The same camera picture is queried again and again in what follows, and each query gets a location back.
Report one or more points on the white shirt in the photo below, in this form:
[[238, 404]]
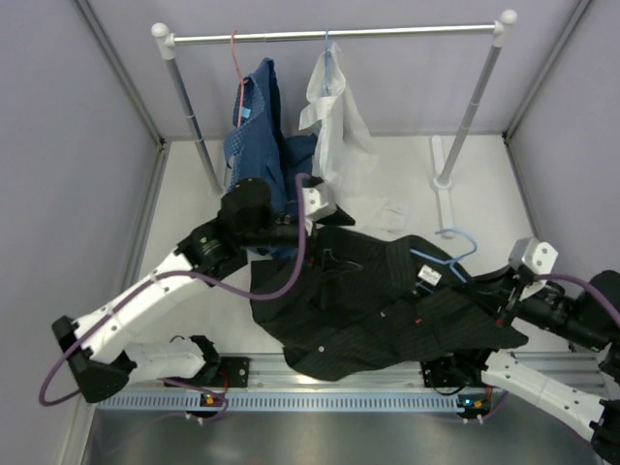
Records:
[[345, 156]]

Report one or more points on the black pinstriped shirt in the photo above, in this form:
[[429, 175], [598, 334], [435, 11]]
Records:
[[361, 303]]

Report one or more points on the white and silver clothes rack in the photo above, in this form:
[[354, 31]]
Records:
[[443, 163]]

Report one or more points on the light blue wire hanger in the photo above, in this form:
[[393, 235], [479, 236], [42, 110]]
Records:
[[452, 262]]

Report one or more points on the blue checkered shirt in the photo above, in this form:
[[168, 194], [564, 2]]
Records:
[[256, 147]]

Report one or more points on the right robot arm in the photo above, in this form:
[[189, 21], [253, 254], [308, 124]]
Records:
[[586, 316]]

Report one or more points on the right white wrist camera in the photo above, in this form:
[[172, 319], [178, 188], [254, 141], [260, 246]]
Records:
[[531, 258]]

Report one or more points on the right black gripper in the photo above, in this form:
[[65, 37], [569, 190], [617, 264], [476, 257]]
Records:
[[496, 291]]

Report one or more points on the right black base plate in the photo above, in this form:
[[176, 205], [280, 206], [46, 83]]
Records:
[[449, 375]]

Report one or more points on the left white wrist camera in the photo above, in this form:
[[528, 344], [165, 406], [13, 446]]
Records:
[[318, 199]]

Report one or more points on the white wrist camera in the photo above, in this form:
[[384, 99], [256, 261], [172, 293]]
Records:
[[531, 258], [318, 199]]

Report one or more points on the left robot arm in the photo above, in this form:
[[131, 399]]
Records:
[[102, 349]]

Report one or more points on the light blue hanger with shirt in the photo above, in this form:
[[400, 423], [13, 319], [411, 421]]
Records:
[[327, 87]]

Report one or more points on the pink wire hanger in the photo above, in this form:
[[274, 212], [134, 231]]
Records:
[[237, 63]]

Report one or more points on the perforated cable duct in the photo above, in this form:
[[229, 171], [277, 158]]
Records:
[[341, 402]]

